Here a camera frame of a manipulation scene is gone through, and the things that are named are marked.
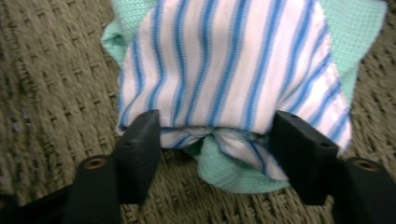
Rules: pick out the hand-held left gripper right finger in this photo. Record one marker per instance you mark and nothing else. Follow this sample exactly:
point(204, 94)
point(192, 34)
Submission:
point(303, 155)

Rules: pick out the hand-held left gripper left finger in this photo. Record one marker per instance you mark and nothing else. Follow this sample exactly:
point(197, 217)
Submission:
point(138, 155)

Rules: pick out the olive woven basket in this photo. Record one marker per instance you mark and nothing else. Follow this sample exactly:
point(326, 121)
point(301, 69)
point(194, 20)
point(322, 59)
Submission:
point(46, 77)

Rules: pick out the green garment with striped lining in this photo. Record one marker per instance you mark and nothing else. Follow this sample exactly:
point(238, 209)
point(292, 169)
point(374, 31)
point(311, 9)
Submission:
point(224, 62)

